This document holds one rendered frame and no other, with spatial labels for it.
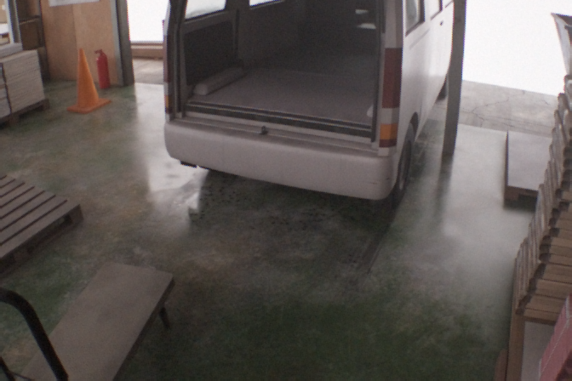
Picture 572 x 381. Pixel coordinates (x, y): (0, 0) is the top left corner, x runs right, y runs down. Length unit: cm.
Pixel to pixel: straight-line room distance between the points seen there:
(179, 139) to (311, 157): 88
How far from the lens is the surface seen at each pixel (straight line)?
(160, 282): 212
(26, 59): 561
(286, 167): 250
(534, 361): 202
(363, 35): 419
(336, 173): 241
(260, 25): 377
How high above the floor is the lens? 153
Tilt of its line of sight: 25 degrees down
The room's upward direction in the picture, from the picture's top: 1 degrees counter-clockwise
